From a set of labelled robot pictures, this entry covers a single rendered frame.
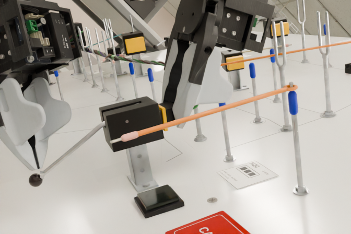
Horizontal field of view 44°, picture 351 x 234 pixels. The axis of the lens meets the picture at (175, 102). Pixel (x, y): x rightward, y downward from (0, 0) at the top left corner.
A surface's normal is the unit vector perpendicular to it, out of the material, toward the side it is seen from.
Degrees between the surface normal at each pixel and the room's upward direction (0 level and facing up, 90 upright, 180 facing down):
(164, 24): 90
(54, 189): 54
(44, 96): 111
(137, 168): 93
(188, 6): 118
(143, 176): 93
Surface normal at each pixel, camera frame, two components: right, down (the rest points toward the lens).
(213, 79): 0.36, 0.11
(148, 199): -0.16, -0.95
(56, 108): -0.42, -0.01
